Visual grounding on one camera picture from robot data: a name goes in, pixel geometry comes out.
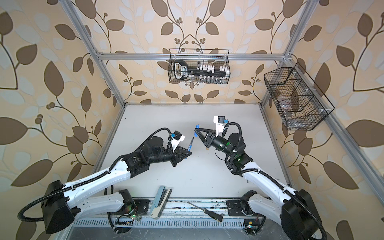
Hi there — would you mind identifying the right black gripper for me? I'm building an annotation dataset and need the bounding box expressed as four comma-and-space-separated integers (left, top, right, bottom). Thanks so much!
196, 127, 235, 159

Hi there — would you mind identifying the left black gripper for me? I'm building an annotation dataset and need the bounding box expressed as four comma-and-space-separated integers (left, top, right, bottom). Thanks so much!
147, 145, 193, 167

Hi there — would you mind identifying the blue pen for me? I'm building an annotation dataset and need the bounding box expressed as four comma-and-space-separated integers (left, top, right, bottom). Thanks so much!
188, 137, 195, 152

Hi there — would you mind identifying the blue pen cap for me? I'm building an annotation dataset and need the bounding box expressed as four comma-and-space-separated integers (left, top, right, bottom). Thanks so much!
194, 125, 200, 138

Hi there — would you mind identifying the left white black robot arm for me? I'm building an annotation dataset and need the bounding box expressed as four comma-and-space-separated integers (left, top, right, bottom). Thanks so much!
17, 128, 192, 234

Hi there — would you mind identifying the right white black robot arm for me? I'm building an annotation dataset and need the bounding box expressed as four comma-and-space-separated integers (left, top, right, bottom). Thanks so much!
195, 122, 328, 240

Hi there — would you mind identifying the light blue stapler tool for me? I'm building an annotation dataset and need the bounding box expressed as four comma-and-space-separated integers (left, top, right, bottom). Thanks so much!
150, 186, 172, 220

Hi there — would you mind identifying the black socket tool set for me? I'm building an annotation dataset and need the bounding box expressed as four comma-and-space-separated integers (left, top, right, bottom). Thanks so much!
171, 60, 231, 80

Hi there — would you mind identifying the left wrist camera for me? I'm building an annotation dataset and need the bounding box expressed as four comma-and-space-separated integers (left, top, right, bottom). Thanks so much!
171, 131, 185, 152

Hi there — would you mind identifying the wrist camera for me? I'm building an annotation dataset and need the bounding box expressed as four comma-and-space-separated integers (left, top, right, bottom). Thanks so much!
214, 116, 229, 137
171, 131, 185, 152

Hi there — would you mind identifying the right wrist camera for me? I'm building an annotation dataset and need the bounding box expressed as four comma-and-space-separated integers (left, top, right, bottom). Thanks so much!
214, 116, 229, 137

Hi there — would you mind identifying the center black wire basket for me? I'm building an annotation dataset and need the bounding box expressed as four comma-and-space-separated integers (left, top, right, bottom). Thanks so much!
167, 48, 231, 85

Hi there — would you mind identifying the black wire basket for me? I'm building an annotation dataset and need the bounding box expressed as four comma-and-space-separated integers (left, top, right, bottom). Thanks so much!
167, 48, 231, 85
264, 63, 335, 131

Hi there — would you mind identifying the black handled screwdriver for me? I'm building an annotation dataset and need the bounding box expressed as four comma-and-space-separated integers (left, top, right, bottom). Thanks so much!
188, 202, 223, 223

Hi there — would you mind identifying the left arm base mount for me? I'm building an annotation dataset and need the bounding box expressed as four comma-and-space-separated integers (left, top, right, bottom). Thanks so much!
107, 199, 150, 235

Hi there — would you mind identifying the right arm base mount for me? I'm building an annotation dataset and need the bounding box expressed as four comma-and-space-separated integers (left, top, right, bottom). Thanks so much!
226, 190, 267, 236

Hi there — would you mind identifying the right black wire basket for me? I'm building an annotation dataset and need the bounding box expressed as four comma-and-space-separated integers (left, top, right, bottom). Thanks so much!
264, 63, 335, 131

